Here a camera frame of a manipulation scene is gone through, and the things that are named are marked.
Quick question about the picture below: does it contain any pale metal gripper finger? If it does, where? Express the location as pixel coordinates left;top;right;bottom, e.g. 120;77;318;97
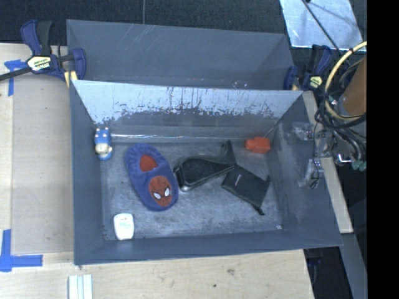
298;158;325;190
292;121;315;141

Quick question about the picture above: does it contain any orange-red toy block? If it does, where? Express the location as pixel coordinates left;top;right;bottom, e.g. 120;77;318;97
244;136;272;154

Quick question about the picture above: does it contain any black flat wallet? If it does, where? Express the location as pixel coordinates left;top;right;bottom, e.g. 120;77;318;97
220;163;272;217

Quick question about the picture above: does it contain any grey metal bin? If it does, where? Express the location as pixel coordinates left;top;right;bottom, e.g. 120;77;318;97
65;18;344;266

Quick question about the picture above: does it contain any blue slipper with red face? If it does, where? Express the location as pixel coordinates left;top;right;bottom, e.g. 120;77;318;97
123;143;180;212

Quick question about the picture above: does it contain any small white box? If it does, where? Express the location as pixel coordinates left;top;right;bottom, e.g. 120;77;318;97
112;212;136;241

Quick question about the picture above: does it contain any blue and white toy figure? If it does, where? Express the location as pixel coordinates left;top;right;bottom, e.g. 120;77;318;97
93;126;113;162

